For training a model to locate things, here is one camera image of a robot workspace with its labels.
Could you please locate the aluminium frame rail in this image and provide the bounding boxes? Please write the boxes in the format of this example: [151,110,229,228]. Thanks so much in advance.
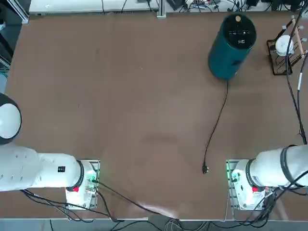
[6,0,31,24]

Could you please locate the white bench panel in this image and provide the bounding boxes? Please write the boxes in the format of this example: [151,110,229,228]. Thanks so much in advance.
[28,0,159,13]

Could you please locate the black cable with white label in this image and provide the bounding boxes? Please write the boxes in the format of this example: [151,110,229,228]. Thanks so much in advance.
[296,54,308,145]

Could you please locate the green cylindrical air fryer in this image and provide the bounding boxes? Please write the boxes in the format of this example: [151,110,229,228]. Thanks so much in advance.
[207,13,257,80]

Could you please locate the black power cord with plug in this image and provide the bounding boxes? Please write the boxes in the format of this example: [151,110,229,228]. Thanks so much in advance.
[201,79,229,175]

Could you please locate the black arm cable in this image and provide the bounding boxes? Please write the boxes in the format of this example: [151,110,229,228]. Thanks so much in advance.
[286,4,308,142]

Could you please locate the black wire cup rack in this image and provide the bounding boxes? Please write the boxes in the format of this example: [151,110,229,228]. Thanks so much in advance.
[266,15,308,76]

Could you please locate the black base cable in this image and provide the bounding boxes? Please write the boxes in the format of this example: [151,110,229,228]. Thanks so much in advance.
[96,180,179,219]

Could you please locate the aluminium profile post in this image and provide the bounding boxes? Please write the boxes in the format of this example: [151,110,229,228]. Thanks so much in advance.
[156,0,167,18]

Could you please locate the white cup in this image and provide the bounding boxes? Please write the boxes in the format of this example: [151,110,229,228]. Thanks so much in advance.
[275,35,295,58]

